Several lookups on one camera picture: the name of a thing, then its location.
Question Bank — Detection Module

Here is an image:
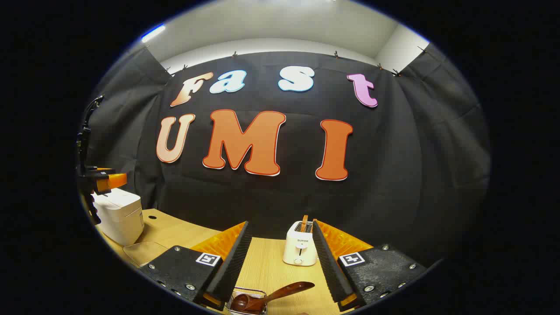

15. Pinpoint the clear plastic container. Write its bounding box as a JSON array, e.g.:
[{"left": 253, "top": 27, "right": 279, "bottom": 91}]
[{"left": 123, "top": 241, "right": 169, "bottom": 268}]

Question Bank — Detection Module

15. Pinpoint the white toaster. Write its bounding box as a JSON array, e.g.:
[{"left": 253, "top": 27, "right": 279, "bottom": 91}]
[{"left": 283, "top": 221, "right": 318, "bottom": 266}]

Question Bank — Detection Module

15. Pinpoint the brown wooden spoon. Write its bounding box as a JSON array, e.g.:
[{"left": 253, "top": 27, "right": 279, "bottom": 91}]
[{"left": 231, "top": 282, "right": 315, "bottom": 313}]

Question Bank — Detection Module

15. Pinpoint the metal wire chopstick holder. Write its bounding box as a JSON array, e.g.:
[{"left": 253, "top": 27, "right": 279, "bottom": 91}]
[{"left": 226, "top": 287, "right": 268, "bottom": 315}]

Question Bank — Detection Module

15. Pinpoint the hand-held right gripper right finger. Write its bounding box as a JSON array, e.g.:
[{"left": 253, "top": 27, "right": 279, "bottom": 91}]
[{"left": 311, "top": 219, "right": 427, "bottom": 312}]

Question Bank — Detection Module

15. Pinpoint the black backdrop cloth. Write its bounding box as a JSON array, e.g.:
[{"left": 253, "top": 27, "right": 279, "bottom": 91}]
[{"left": 85, "top": 44, "right": 490, "bottom": 268}]

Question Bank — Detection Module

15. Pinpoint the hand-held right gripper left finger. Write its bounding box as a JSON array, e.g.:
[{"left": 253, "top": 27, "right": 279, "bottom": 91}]
[{"left": 139, "top": 221, "right": 253, "bottom": 310}]

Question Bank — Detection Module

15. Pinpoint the white rice cooker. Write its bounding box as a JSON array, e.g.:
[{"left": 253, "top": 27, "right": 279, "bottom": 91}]
[{"left": 93, "top": 189, "right": 145, "bottom": 246}]

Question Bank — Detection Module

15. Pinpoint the white ceiling light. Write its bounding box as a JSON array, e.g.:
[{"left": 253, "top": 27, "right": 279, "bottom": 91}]
[{"left": 141, "top": 24, "right": 167, "bottom": 43}]

